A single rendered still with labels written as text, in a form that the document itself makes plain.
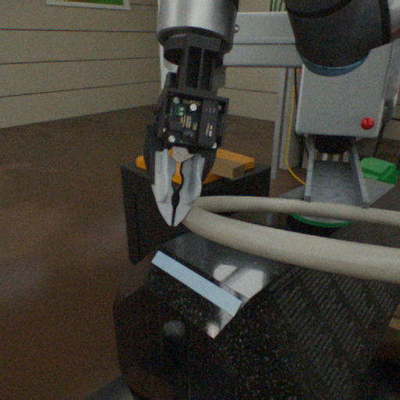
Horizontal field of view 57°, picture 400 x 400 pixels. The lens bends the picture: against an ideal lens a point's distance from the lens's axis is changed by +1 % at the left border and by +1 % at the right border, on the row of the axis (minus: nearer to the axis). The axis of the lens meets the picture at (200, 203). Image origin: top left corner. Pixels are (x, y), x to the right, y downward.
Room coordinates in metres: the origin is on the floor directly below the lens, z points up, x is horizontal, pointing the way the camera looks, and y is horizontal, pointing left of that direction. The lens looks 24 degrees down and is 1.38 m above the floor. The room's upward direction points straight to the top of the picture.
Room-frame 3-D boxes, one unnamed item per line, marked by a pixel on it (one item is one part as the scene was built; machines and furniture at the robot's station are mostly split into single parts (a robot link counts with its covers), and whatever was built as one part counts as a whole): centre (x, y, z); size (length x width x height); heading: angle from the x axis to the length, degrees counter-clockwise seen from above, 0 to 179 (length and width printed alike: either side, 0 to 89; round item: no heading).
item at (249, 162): (1.94, 0.03, 0.76); 0.49 x 0.49 x 0.05; 43
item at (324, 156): (1.13, -0.41, 1.18); 0.12 x 0.09 x 0.30; 163
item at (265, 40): (1.88, -0.16, 1.37); 0.74 x 0.34 x 0.25; 73
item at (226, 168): (1.72, -0.11, 0.81); 0.20 x 0.10 x 0.05; 51
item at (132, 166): (1.94, 0.03, 0.37); 0.66 x 0.66 x 0.74; 43
